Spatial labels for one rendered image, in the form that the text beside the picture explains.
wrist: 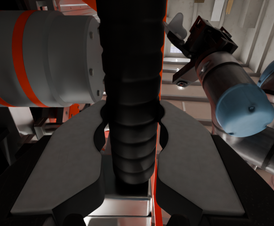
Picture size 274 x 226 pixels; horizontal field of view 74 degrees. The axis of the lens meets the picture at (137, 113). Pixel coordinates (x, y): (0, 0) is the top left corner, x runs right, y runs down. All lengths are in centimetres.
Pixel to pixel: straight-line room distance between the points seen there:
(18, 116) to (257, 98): 39
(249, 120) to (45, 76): 28
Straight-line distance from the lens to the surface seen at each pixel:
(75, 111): 63
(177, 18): 51
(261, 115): 31
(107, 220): 18
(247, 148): 38
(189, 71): 45
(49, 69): 25
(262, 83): 73
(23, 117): 40
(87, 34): 25
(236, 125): 30
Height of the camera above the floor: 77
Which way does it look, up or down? 31 degrees up
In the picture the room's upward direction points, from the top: 180 degrees clockwise
